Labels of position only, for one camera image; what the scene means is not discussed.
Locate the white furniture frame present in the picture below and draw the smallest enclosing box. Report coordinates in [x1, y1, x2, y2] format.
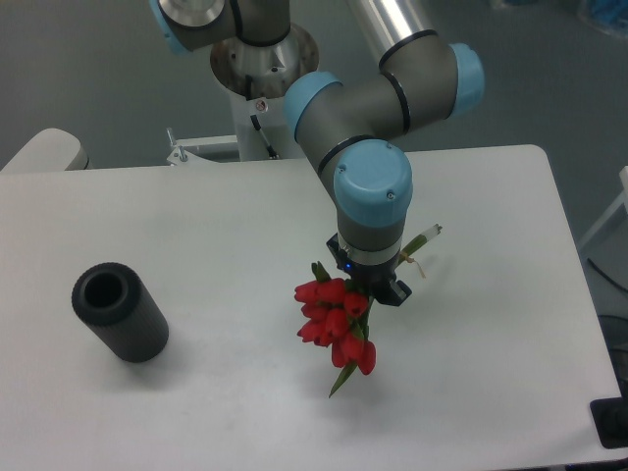
[576, 167, 627, 253]

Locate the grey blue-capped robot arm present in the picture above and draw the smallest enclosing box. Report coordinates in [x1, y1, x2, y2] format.
[150, 1, 485, 306]

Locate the black device at table edge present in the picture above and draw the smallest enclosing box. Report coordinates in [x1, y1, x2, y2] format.
[590, 397, 627, 449]

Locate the blue object in clear container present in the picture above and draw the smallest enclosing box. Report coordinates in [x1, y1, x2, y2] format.
[578, 0, 627, 39]

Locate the black ribbed cylindrical vase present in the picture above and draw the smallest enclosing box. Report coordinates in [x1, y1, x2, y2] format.
[71, 262, 170, 363]

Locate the white chair back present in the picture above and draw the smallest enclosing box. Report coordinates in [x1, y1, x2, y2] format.
[1, 129, 92, 175]

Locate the red tulip bouquet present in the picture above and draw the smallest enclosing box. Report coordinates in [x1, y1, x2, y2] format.
[294, 224, 443, 395]

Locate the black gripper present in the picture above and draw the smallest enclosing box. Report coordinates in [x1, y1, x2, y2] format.
[327, 233, 411, 307]

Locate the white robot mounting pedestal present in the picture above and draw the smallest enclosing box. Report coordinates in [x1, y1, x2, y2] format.
[165, 22, 321, 168]

